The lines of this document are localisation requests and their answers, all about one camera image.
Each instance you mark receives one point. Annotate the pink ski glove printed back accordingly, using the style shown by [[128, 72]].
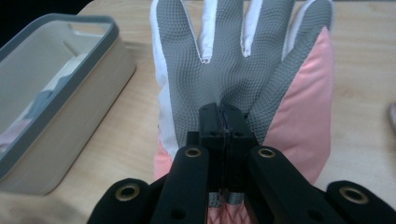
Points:
[[393, 116]]

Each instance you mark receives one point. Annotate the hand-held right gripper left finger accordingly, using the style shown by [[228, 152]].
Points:
[[193, 180]]

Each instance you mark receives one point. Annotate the pink ski glove grey palm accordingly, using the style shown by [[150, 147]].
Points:
[[224, 62]]

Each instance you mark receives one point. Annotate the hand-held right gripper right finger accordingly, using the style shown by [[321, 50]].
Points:
[[267, 183]]

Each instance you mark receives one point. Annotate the grey-rimmed white plastic bin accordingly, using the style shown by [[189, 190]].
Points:
[[88, 102]]

